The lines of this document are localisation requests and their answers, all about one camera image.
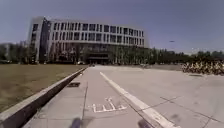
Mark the dark drain cover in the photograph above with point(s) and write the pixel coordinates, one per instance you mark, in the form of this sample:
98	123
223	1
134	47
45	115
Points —
73	84

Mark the dry brown grass field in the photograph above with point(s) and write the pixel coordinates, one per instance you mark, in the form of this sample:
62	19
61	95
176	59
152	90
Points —
23	78

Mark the grey concrete kerb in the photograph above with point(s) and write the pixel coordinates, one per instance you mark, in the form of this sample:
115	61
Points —
40	97

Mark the large white office building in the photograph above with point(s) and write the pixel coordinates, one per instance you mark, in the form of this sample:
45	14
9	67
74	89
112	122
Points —
86	38

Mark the white painted ground marking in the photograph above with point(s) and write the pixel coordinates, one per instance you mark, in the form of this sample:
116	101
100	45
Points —
106	107

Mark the row of yellow bicycles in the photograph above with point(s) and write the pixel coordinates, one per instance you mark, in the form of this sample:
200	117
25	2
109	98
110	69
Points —
204	67

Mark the row of trees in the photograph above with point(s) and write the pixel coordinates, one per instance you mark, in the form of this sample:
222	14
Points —
173	56

